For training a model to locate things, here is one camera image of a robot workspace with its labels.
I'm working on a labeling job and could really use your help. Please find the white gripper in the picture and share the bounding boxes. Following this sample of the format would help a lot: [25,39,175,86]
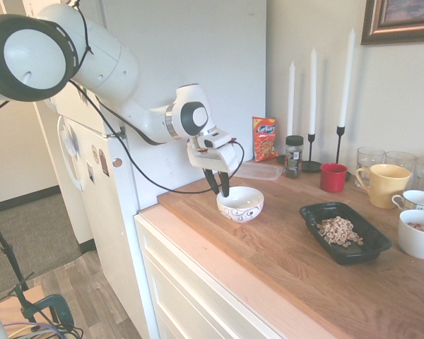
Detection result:
[186,136,242,198]

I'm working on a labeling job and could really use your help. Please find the white bowl with swirl pattern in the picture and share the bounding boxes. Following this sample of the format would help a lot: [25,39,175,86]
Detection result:
[216,186,265,225]

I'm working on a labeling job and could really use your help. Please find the ring cereal pile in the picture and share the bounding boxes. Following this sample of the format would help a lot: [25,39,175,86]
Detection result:
[316,215,365,248]

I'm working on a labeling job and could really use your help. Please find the black plastic tray box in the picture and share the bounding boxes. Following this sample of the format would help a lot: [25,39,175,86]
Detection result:
[299,201,392,266]

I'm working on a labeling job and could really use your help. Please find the white bowl with cereal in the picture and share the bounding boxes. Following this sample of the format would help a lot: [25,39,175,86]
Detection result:
[397,209,424,261]

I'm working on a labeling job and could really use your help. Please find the clear plastic container lid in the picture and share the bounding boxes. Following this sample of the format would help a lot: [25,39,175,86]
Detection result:
[229,160,284,182]

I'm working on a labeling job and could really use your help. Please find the orange snack bag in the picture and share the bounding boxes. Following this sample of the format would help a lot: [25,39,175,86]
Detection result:
[251,116,280,162]

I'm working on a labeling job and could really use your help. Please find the large wooden butcher board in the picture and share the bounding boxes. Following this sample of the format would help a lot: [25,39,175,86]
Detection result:
[157,158,424,339]

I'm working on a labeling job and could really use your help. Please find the spice jar with black lid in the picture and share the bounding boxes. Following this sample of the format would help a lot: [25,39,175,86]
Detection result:
[284,135,304,180]

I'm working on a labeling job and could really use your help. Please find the black candle holder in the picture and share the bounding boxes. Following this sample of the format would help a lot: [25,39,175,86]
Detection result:
[335,125,347,167]
[301,133,323,173]

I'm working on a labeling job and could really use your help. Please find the white drawer cabinet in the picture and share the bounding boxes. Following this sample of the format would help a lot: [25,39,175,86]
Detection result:
[134,204,283,339]

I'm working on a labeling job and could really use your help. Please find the red enamel mug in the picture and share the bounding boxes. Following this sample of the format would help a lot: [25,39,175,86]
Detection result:
[319,162,351,194]

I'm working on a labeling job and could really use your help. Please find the medium white taper candle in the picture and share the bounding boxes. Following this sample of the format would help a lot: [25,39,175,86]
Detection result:
[309,47,318,135]

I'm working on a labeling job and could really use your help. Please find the tall white taper candle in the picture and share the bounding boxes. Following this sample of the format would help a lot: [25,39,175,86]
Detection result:
[338,28,356,128]

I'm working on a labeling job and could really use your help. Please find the yellow ceramic mug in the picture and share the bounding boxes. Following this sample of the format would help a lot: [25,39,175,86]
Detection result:
[355,163,412,209]

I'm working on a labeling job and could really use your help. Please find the white cup with blue pattern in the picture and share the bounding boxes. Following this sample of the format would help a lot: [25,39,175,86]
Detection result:
[391,189,424,215]

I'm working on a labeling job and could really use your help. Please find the green metal clamp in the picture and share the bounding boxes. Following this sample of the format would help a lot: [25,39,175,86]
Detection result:
[19,293,75,331]

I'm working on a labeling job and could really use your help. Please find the robot mounting table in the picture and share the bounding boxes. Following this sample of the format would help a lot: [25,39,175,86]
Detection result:
[0,285,47,319]

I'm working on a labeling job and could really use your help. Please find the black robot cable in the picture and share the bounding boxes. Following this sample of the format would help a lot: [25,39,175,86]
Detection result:
[0,0,245,319]

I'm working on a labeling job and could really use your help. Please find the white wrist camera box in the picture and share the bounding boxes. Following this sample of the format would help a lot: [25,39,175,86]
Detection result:
[196,131,231,151]

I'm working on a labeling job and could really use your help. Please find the black camera stand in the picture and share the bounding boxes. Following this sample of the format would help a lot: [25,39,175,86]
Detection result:
[0,190,36,319]

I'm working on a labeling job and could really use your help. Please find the loose coloured wires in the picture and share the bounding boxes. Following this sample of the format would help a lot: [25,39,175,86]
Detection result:
[3,319,84,339]

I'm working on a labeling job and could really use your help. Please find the dark wooden picture frame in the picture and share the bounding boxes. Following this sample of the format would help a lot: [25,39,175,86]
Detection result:
[360,0,424,45]

